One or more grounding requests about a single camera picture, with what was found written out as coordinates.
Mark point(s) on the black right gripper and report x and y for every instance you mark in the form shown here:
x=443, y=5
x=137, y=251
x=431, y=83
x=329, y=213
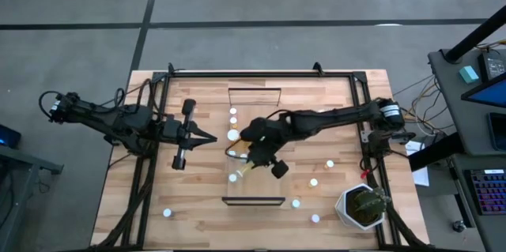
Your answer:
x=263, y=137

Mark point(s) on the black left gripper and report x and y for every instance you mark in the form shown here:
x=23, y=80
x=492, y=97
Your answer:
x=186, y=135

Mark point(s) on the small pale green pill bottle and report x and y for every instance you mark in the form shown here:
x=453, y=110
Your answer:
x=244, y=156
x=232, y=177

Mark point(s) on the medium amber pill bottle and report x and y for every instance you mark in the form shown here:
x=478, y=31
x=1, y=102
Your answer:
x=233, y=134

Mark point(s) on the small orange pill bottle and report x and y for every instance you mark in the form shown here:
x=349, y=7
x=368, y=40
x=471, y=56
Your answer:
x=233, y=120
x=329, y=164

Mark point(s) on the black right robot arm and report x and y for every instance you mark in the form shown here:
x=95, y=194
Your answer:
x=336, y=115

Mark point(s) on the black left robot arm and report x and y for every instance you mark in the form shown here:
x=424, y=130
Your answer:
x=118, y=119

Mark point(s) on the clear acrylic tray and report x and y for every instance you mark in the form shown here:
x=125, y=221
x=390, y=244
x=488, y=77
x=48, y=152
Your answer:
x=261, y=185

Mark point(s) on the small blue pill bottle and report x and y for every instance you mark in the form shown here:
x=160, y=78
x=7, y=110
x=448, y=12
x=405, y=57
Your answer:
x=167, y=213

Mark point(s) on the cactus in white pot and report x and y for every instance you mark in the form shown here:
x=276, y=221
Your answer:
x=365, y=204

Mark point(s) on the white paper sheet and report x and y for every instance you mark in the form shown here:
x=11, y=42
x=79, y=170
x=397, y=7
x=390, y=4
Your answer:
x=421, y=177

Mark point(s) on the black desk beam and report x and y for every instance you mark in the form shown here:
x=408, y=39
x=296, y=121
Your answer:
x=435, y=151

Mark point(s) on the gray metal cart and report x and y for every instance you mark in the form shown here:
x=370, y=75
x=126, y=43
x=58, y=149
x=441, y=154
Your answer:
x=23, y=157

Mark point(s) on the black device with blue light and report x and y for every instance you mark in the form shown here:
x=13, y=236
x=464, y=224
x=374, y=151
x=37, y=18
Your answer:
x=8, y=137

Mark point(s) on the gray side desk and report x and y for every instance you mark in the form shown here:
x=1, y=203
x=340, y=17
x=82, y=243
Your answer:
x=474, y=133

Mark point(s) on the small round metal knob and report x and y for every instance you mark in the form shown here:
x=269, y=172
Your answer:
x=459, y=226

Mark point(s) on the teal box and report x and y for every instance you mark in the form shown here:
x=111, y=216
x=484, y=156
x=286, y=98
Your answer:
x=469, y=74

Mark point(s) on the backlit keyboard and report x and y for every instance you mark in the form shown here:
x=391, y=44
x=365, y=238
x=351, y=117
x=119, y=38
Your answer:
x=488, y=192

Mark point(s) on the black tablet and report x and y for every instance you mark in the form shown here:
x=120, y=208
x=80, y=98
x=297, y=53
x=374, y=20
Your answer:
x=498, y=131

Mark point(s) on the monitor with blue screen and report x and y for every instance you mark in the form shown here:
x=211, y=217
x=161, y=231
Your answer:
x=494, y=94

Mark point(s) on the black device box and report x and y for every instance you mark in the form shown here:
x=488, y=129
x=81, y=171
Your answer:
x=491, y=66

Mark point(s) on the black frame clamp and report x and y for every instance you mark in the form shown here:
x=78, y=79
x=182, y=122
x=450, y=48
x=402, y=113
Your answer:
x=170, y=68
x=317, y=68

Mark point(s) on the black diagonal post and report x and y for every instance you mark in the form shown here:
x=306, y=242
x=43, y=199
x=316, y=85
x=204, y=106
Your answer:
x=474, y=36

